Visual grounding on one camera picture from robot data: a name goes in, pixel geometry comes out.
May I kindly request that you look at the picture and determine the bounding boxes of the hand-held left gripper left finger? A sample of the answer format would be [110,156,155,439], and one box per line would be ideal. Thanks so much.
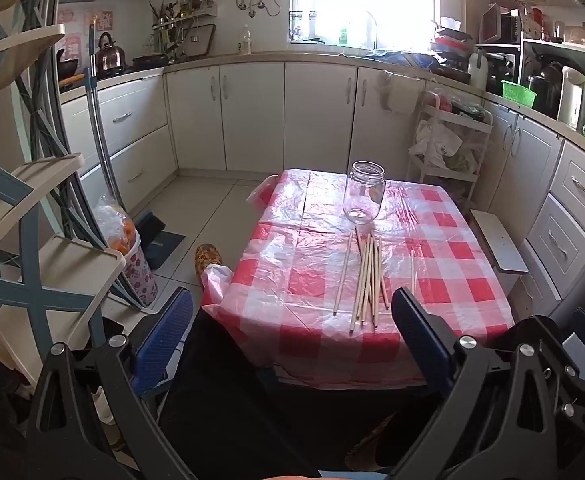
[22,287,194,480]

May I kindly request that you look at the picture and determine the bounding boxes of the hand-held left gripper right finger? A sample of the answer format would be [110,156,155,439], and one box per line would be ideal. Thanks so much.
[387,287,585,480]

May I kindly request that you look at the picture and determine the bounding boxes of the pile of wooden chopsticks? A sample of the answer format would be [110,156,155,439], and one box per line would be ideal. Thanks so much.
[333,227,416,335]

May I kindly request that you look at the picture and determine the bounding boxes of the clear glass jar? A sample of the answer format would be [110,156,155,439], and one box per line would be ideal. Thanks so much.
[343,161,386,225]

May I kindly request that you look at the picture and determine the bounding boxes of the patterned slipper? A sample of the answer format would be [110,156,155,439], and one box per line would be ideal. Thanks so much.
[194,243,224,283]

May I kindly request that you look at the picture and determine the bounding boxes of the dark dustpan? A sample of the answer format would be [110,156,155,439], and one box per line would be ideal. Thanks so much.
[131,209,186,271]

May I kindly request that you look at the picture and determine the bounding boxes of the person's black trouser leg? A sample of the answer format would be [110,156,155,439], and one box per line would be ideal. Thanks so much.
[156,307,426,480]

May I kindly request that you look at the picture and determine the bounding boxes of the white wooden stool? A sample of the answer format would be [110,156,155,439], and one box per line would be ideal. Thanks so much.
[469,209,529,277]

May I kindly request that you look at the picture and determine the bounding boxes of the red checkered plastic tablecloth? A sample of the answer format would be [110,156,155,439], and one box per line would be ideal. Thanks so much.
[201,169,517,391]

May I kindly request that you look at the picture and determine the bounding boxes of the beige and blue shelf rack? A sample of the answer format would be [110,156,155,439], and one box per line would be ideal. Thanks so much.
[0,0,127,391]

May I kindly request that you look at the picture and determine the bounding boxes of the white plastic bag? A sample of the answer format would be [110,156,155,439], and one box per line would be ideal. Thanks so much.
[409,119,464,170]

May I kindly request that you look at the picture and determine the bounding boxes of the white trolley cart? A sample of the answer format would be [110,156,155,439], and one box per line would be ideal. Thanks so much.
[405,90,494,211]

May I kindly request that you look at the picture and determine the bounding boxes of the white electric kettle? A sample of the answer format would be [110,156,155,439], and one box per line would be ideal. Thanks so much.
[557,66,585,132]

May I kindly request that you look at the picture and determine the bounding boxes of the pale hanging board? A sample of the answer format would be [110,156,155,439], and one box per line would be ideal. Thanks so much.
[379,71,424,114]

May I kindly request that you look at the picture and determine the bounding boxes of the white kitchen base cabinets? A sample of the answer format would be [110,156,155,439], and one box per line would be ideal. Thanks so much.
[58,51,585,313]

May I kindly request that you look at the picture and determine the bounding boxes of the black appliance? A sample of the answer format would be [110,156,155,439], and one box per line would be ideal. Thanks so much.
[524,60,564,117]

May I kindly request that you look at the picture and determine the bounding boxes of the green plastic basket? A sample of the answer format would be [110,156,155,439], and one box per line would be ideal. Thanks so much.
[501,80,537,107]

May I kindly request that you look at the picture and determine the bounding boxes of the white plastic jug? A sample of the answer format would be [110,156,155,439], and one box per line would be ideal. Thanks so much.
[467,50,489,94]

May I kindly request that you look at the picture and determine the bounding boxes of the blue bag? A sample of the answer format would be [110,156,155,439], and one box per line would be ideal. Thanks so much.
[377,50,444,69]

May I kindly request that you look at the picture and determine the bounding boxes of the black frying pan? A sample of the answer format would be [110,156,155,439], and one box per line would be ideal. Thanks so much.
[131,52,171,70]

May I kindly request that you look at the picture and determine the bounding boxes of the black wok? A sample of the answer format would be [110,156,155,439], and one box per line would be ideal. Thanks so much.
[56,58,81,88]

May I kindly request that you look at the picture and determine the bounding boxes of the stainless steel kettle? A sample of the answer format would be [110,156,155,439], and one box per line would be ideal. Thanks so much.
[95,32,126,74]

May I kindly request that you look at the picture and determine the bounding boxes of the metal faucet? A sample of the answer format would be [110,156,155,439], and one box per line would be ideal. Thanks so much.
[364,10,379,52]

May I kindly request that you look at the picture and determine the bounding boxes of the microwave oven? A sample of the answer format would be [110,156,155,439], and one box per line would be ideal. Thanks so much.
[479,3,524,46]

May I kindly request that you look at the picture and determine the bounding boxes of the metal mop handle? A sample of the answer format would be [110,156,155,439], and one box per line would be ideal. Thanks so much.
[86,22,126,213]

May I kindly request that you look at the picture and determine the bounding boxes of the wall utensil rack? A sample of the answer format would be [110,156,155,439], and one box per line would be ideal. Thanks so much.
[148,0,219,59]

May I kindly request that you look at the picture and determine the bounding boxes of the pink wall stickers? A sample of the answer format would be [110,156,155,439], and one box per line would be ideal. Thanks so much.
[56,9,116,63]

